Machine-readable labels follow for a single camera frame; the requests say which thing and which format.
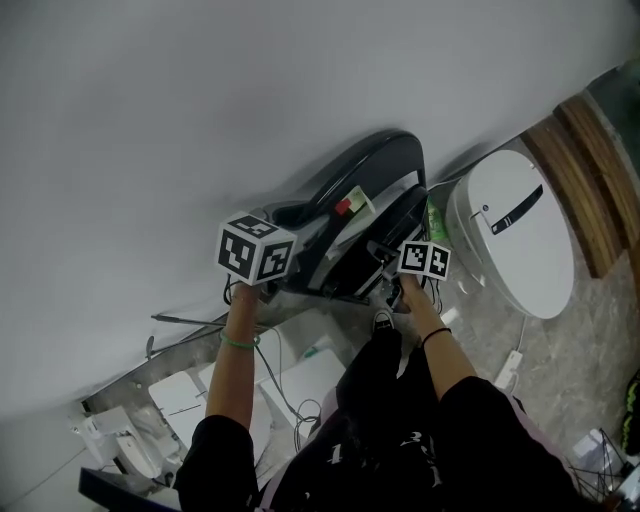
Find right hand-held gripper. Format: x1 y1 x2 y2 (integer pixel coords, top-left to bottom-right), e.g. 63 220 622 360
367 240 452 311

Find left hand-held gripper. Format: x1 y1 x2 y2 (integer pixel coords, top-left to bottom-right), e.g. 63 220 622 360
215 199 314 305

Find black folding chair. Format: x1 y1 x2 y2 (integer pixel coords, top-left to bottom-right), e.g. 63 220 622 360
264 128 431 306

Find person's left forearm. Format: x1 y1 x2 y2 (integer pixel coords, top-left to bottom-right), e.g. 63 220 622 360
204 282 264 431

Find person's right forearm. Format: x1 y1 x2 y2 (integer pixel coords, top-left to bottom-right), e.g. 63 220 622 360
402 274 476 401

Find red and white sticker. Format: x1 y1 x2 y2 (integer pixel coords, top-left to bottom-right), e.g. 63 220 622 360
335 185 376 216

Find green bottle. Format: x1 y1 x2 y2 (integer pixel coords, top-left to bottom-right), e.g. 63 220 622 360
424 195 449 244

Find black wrist band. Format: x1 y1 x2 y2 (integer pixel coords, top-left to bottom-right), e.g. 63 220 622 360
421 327 453 349

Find person's black trousers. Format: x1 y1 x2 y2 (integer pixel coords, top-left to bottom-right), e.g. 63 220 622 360
334 327 441 421

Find white oval toilet black strip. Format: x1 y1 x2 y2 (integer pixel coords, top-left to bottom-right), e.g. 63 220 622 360
444 148 576 320

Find plain black rod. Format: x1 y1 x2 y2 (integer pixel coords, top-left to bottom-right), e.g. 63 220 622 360
151 312 271 332

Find white toilet with square tank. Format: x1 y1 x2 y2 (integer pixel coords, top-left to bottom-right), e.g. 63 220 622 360
197 319 346 441

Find white power strip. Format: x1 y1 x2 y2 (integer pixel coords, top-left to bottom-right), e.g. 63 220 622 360
494 349 525 389

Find wooden stair steps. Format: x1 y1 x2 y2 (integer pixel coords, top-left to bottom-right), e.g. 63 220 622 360
519 93 640 279

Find person's black printed shirt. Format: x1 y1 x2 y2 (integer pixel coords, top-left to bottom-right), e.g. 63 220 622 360
172 374 586 512

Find white tankless smart toilet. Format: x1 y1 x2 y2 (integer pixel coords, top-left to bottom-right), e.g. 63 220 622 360
148 372 211 446

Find white box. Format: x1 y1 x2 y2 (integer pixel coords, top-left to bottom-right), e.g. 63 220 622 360
572 429 609 464

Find black tripod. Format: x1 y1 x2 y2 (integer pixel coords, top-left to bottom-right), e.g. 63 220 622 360
567 427 636 501

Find dark blue board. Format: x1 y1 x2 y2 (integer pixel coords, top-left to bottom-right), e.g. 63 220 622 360
79 467 181 512

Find green bracelet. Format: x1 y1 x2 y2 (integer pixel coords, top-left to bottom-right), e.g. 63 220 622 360
218 327 262 350

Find white power strip cord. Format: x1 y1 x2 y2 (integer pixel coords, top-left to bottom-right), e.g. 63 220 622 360
514 313 530 354

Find black rod with crossbar handle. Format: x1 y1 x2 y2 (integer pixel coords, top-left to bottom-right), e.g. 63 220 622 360
144 335 221 359

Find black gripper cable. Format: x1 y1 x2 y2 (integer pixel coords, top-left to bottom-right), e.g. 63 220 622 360
252 342 324 451

